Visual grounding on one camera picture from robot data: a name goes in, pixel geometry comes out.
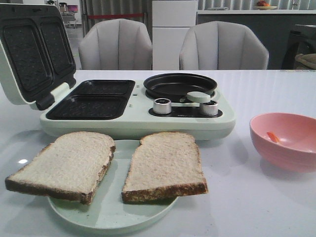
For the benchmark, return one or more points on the bread slice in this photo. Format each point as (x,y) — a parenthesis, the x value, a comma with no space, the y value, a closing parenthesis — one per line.
(70,168)
(164,165)

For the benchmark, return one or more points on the orange toy shrimp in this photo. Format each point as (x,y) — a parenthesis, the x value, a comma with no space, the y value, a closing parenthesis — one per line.
(273,137)

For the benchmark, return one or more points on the pink plastic bowl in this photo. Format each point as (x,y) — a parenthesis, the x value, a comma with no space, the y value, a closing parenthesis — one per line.
(297,133)

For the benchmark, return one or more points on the green breakfast maker lid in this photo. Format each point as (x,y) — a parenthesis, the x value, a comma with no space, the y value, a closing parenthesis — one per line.
(36,61)

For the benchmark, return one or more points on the green breakfast maker base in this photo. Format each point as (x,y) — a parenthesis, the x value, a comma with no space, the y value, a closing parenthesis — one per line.
(123,110)

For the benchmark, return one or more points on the left silver control knob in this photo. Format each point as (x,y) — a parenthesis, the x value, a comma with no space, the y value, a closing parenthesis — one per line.
(162,106)

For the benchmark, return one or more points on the silver control knob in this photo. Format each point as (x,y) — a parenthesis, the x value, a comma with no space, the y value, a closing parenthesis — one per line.
(162,106)
(209,108)

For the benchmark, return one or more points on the black round frying pan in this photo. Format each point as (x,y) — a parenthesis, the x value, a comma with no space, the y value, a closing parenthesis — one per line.
(175,86)

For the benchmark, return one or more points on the right silver control knob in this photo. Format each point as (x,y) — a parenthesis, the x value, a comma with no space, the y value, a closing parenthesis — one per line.
(209,108)

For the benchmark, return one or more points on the left grey armchair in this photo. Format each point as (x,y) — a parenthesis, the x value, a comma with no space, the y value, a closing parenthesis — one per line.
(118,44)

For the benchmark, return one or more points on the grey armchair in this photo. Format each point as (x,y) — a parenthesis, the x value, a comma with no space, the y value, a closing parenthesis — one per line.
(219,45)
(118,44)

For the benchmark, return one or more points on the right grey armchair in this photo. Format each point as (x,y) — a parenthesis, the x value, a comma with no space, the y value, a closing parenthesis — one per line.
(219,45)

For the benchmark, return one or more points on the white refrigerator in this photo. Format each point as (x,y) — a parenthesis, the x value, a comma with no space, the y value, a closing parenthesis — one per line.
(171,19)

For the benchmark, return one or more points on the light green round plate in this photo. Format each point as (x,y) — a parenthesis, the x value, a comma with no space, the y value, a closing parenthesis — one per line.
(107,213)

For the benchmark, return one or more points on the white kitchen counter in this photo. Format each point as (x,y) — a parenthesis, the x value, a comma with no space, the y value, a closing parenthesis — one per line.
(248,12)

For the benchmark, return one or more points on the fruit plate on counter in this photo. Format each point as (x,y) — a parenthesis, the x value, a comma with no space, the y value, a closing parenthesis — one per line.
(264,5)

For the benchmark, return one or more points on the dark appliance at right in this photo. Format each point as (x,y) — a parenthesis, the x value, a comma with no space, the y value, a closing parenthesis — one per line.
(301,40)

